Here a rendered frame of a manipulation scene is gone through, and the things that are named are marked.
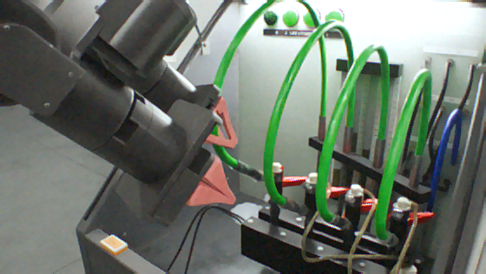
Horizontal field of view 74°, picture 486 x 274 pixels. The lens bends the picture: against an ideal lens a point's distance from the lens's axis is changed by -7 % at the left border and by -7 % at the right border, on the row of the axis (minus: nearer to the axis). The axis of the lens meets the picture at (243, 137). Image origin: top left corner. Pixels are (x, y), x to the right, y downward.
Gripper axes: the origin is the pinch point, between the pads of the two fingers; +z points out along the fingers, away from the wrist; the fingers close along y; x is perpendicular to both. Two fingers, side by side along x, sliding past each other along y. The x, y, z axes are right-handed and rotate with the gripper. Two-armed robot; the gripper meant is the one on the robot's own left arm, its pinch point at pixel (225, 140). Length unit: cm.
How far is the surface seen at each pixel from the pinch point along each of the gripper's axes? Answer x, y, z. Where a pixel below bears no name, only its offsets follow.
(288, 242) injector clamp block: 6.8, 1.1, 24.2
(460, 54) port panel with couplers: -40, -18, 27
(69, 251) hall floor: 57, 186, 61
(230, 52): -9.9, -2.2, -8.2
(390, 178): -1.4, -22.7, 7.6
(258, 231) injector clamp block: 7.3, 7.6, 22.3
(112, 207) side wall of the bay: 17.0, 34.1, 5.0
